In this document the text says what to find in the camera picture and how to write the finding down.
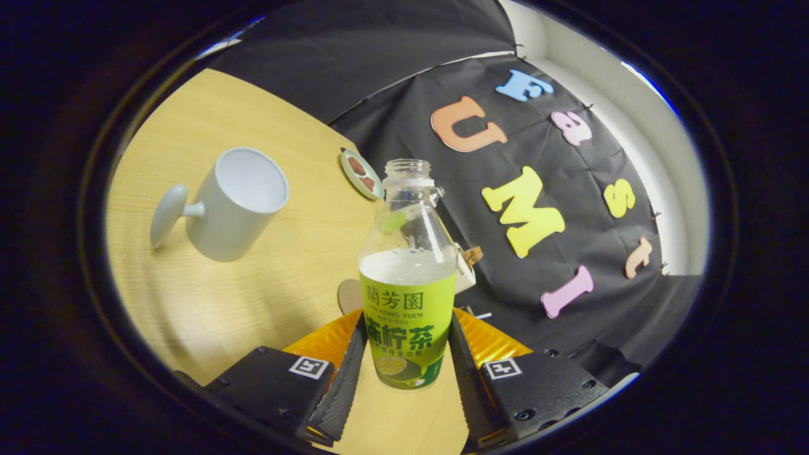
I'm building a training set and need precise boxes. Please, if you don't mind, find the green plate with red food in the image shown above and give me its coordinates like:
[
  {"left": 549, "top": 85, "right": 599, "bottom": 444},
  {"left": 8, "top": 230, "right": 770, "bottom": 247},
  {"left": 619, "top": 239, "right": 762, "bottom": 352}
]
[{"left": 340, "top": 148, "right": 385, "bottom": 201}]

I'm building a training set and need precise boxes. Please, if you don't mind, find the black backdrop cloth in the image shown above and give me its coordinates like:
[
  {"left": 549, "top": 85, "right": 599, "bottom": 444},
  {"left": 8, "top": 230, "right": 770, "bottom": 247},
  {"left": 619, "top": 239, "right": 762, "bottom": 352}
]
[{"left": 209, "top": 0, "right": 705, "bottom": 386}]

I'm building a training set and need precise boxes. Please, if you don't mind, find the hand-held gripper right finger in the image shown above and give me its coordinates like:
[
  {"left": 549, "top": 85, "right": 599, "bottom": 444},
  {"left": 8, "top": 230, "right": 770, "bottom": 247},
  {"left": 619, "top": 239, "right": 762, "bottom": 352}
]
[{"left": 447, "top": 308, "right": 640, "bottom": 451}]

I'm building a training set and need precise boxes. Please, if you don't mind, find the clear juice bottle green label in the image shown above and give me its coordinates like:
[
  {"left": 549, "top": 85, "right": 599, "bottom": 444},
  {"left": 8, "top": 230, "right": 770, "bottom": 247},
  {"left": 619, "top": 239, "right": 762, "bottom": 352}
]
[{"left": 358, "top": 159, "right": 458, "bottom": 391}]

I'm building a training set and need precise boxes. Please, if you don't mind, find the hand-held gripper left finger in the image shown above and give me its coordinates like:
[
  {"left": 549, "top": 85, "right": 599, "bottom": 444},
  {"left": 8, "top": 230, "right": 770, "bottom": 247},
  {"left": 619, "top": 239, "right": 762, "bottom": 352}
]
[{"left": 174, "top": 308, "right": 368, "bottom": 446}]

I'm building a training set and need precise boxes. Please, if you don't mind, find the pale blue cup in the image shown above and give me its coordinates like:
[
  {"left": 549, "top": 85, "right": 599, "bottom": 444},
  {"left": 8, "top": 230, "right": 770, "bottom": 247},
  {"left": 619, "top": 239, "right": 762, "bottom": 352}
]
[{"left": 150, "top": 147, "right": 290, "bottom": 263}]

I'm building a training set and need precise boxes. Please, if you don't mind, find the white toaster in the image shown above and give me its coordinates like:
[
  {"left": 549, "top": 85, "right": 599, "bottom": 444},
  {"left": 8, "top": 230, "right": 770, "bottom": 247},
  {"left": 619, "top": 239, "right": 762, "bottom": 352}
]
[{"left": 454, "top": 243, "right": 478, "bottom": 294}]

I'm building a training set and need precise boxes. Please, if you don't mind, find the wooden table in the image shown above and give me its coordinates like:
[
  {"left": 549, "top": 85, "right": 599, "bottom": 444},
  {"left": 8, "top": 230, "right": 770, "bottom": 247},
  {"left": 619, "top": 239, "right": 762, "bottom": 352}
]
[{"left": 104, "top": 68, "right": 471, "bottom": 455}]

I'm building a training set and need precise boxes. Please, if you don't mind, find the round brown coaster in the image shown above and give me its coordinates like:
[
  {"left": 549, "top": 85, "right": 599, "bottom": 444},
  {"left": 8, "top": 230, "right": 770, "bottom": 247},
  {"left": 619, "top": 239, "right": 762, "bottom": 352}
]
[{"left": 337, "top": 279, "right": 363, "bottom": 315}]

